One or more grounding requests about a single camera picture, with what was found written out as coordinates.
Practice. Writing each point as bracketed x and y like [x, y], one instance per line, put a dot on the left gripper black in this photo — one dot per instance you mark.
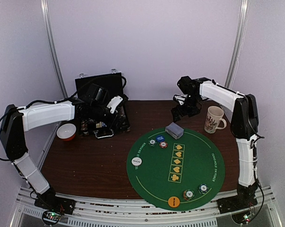
[110, 124]

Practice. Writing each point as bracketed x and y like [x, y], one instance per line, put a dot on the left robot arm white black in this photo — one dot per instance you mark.
[19, 128]

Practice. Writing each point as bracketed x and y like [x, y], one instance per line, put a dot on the right circuit board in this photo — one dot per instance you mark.
[242, 217]

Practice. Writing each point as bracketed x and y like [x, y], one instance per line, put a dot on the white dealer button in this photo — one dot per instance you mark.
[136, 161]

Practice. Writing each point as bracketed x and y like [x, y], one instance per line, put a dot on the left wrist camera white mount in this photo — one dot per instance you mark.
[114, 102]

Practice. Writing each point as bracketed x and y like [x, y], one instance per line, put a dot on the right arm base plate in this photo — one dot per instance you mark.
[231, 204]

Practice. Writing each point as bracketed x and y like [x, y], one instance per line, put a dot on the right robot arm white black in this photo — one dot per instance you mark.
[244, 124]

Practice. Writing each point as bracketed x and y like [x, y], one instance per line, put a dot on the white orange bowl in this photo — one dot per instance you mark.
[66, 132]

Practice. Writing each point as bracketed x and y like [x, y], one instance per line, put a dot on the left circuit board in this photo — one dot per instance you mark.
[50, 217]

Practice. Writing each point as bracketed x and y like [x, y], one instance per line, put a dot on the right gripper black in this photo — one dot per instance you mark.
[182, 109]

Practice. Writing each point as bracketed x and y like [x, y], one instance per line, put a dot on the chip row in case left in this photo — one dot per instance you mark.
[84, 125]

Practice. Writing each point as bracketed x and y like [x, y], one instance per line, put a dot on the deck of cards clear box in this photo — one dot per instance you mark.
[174, 130]

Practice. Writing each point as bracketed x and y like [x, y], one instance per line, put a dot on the blue small blind button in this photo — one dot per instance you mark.
[160, 138]

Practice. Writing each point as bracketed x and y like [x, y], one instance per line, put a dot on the green twenty chip stack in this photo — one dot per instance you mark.
[152, 142]

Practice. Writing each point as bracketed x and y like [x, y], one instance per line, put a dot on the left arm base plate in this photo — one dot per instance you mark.
[57, 204]

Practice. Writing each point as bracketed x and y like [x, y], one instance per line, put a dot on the right aluminium frame post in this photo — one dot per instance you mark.
[241, 28]

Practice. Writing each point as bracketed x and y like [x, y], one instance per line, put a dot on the blue texas holdem card deck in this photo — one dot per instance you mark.
[100, 125]

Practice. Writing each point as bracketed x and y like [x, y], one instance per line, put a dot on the left aluminium frame post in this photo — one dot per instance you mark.
[53, 52]

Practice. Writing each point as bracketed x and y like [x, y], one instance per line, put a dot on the black poker chip case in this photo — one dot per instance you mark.
[95, 92]

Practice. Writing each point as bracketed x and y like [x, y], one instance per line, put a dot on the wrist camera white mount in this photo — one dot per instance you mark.
[180, 99]
[114, 102]

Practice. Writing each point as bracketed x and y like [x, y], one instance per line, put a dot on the white patterned mug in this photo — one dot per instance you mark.
[214, 120]

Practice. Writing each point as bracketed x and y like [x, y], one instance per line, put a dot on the round green poker mat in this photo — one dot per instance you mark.
[186, 163]

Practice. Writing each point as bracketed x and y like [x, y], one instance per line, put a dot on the orange big blind button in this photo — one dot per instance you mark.
[174, 202]

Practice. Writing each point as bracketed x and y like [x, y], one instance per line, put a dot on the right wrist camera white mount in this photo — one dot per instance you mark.
[180, 99]

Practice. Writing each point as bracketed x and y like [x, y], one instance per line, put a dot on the aluminium frame post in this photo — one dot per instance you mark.
[241, 28]
[53, 52]

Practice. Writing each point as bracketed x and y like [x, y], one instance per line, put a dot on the circuit board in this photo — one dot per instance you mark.
[50, 217]
[242, 217]

